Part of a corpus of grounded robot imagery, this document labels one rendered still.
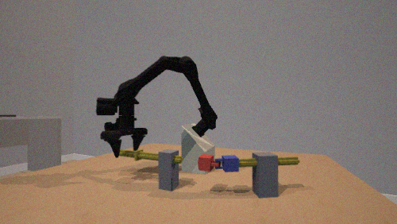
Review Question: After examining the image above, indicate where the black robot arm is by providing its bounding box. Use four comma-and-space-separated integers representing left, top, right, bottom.
95, 56, 218, 137

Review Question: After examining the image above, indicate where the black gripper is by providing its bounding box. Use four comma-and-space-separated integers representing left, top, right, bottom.
100, 115, 148, 157

